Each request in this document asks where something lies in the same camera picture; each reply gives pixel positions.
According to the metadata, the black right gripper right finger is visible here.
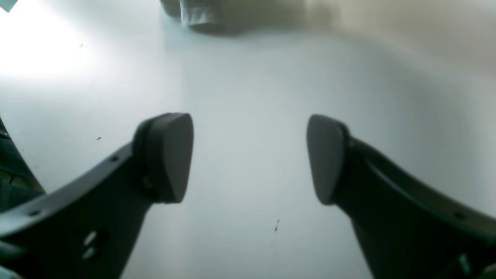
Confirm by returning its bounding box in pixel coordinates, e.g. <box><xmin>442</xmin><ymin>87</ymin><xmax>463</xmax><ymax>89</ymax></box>
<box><xmin>306</xmin><ymin>114</ymin><xmax>496</xmax><ymax>279</ymax></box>

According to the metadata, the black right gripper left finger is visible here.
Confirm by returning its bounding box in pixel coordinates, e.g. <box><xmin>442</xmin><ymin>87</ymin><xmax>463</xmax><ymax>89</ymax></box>
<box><xmin>0</xmin><ymin>113</ymin><xmax>194</xmax><ymax>279</ymax></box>

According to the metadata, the white printed T-shirt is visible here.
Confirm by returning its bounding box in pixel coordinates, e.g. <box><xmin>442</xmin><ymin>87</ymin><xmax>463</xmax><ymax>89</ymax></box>
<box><xmin>160</xmin><ymin>0</ymin><xmax>495</xmax><ymax>63</ymax></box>

